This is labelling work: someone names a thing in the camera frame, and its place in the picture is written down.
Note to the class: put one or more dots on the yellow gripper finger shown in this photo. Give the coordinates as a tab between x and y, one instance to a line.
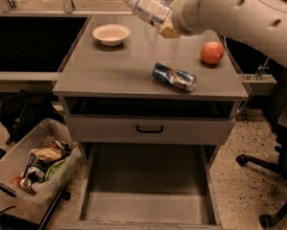
167	30

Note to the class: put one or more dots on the grey open drawer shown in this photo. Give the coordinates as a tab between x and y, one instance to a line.
146	187

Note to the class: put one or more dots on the dark blue snack bag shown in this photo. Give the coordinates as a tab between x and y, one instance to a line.
36	169

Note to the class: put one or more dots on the black backpack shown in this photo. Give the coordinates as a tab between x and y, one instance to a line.
21	112

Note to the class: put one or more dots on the white bowl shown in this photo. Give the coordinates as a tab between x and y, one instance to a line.
111	35

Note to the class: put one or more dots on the black drawer handle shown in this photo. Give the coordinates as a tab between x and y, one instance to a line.
149	129

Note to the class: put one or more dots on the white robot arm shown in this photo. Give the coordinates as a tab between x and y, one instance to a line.
261	24

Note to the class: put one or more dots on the clear plastic storage bin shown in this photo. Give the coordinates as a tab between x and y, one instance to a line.
13	164

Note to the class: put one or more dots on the yellow chip bag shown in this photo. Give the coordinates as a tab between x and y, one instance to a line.
47	154

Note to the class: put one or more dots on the grey drawer cabinet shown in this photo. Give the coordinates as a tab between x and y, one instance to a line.
118	81

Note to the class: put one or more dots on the grey closed top drawer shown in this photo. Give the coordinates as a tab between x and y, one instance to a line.
122	129

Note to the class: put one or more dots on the red soda can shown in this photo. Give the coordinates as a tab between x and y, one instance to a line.
23	183

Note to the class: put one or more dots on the green snack packet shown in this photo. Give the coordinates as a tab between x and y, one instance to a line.
53	169

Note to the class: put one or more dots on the crushed blue soda can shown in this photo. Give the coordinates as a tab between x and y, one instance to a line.
175	77

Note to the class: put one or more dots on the red apple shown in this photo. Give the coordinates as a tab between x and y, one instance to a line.
212	52

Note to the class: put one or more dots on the black office chair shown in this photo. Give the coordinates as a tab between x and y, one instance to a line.
274	108

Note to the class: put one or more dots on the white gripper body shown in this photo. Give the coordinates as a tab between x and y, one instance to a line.
182	16

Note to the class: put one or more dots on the metal clamp rod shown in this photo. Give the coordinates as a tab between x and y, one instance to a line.
260	70

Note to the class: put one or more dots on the clear plastic water bottle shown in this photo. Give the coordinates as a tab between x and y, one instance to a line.
153	12

